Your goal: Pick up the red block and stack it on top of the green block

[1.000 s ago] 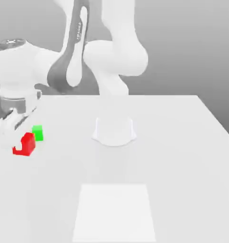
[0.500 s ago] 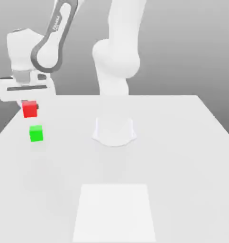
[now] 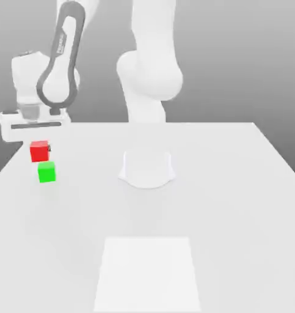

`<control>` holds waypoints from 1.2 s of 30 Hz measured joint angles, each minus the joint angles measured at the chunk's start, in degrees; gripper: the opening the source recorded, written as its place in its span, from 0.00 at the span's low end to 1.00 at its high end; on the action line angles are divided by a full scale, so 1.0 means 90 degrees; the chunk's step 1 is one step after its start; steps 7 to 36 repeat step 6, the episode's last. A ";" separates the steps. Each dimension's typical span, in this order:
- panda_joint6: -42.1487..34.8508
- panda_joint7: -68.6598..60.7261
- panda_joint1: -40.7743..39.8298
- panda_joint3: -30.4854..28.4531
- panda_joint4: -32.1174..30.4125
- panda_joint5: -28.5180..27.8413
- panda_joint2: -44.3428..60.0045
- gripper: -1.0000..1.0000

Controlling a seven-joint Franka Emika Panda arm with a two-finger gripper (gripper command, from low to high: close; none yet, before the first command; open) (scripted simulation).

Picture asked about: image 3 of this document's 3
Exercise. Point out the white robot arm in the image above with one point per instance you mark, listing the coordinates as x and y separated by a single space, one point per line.
149 73

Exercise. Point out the small red cube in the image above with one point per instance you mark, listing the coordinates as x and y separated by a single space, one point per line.
39 151

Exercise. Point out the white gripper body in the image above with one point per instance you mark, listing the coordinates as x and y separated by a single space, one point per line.
34 133

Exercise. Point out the small green cube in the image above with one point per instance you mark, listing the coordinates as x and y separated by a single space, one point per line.
46 172

